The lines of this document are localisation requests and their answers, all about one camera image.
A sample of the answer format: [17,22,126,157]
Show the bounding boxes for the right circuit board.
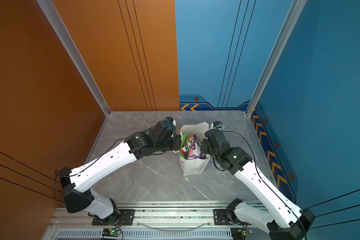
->
[230,228,253,240]

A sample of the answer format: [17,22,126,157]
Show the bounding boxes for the circuit board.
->
[230,228,253,240]
[102,228,123,240]

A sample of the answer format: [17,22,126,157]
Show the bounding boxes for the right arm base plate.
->
[213,209,246,226]

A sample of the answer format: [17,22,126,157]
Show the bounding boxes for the aluminium frame rail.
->
[43,201,272,240]

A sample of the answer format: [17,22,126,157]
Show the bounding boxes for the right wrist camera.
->
[211,121,225,130]

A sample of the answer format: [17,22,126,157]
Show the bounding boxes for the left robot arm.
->
[57,129,183,225]

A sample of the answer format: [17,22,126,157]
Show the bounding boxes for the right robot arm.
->
[202,128,316,240]

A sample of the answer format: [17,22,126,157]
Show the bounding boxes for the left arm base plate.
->
[92,209,135,226]

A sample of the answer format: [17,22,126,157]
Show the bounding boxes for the left circuit board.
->
[102,228,123,240]

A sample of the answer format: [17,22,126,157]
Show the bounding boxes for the orange Fox's candy bag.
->
[181,135,195,152]

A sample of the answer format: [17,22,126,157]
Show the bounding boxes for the purple snack packet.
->
[187,135,206,160]

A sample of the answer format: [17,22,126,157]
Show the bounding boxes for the green chips bag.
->
[180,134,189,159]

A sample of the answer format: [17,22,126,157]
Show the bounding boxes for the aluminium corner post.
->
[37,0,111,117]
[246,0,307,117]

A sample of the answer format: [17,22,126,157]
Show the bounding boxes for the white paper gift bag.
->
[179,122,210,176]

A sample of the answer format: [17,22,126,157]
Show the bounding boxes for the right aluminium corner post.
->
[246,0,307,117]

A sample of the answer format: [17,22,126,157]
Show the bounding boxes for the left aluminium corner post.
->
[37,0,111,117]

